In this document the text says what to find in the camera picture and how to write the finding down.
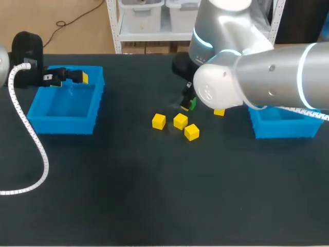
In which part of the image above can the black floor cord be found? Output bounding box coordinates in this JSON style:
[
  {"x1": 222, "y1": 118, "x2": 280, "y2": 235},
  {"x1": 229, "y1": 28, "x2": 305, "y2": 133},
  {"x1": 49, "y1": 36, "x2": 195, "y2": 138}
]
[{"x1": 42, "y1": 0, "x2": 107, "y2": 48}]

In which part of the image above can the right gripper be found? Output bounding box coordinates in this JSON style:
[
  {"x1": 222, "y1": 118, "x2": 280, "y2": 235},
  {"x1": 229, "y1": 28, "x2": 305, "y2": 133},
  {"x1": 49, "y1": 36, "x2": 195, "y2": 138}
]
[{"x1": 171, "y1": 52, "x2": 199, "y2": 112}]

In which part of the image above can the white metal shelf rack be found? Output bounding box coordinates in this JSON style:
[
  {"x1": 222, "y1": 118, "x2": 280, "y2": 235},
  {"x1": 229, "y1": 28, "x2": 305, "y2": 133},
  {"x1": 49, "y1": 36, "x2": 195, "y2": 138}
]
[{"x1": 105, "y1": 0, "x2": 286, "y2": 55}]

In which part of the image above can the translucent white storage box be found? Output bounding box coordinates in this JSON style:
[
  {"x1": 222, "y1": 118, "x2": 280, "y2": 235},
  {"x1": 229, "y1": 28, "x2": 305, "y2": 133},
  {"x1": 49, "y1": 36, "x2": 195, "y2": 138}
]
[
  {"x1": 120, "y1": 0, "x2": 166, "y2": 34},
  {"x1": 165, "y1": 0, "x2": 202, "y2": 33}
]

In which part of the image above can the blue plastic bin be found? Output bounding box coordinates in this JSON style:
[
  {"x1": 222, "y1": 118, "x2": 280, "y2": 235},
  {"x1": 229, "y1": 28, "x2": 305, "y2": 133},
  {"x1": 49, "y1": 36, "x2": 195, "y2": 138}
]
[
  {"x1": 27, "y1": 65, "x2": 105, "y2": 136},
  {"x1": 248, "y1": 104, "x2": 324, "y2": 140}
]

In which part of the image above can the white cable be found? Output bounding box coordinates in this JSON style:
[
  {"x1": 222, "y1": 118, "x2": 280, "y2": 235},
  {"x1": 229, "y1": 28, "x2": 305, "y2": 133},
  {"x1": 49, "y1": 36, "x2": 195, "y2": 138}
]
[
  {"x1": 244, "y1": 99, "x2": 329, "y2": 121},
  {"x1": 0, "y1": 63, "x2": 50, "y2": 196}
]

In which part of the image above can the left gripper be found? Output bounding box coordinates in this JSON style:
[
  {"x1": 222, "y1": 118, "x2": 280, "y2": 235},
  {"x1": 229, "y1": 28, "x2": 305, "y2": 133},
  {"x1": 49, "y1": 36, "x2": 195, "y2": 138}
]
[{"x1": 7, "y1": 30, "x2": 89, "y2": 89}]

